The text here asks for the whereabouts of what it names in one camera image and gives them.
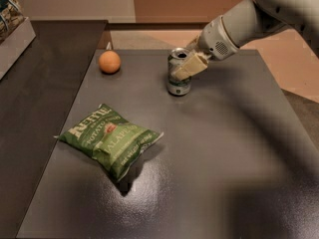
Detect green white 7up can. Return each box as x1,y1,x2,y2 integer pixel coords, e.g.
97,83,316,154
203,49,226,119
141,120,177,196
166,48,191,97

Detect green jalapeno chip bag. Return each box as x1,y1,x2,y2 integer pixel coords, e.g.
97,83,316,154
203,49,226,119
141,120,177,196
58,104,163,182

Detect grey snack display box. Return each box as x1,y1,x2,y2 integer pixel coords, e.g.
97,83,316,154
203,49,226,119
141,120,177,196
0,0,36,80

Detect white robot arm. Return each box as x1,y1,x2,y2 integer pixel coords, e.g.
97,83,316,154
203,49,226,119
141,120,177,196
170,0,319,81

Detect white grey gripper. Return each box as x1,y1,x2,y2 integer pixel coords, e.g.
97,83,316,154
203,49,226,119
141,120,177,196
170,16,239,81

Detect orange fruit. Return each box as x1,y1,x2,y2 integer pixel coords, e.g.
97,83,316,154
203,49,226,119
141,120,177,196
99,51,121,74

